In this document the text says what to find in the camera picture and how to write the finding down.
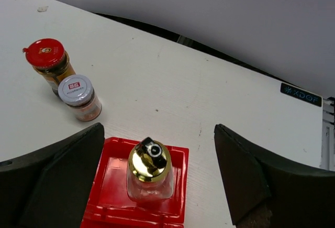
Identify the aluminium table frame rail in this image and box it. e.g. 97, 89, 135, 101
320, 97, 334, 171

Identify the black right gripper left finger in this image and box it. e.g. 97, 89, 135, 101
1, 123, 105, 227

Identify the red-lid sauce jar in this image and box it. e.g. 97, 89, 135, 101
23, 38, 75, 95

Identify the black logo sticker right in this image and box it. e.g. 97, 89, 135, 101
280, 83, 322, 107

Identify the white-lid chili jar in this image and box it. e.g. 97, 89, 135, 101
58, 74, 102, 122

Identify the clear glass bottle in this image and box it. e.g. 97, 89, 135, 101
126, 137, 174, 202

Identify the red plastic divided tray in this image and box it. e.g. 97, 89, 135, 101
81, 137, 189, 227

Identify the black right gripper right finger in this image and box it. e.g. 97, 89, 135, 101
214, 124, 334, 227

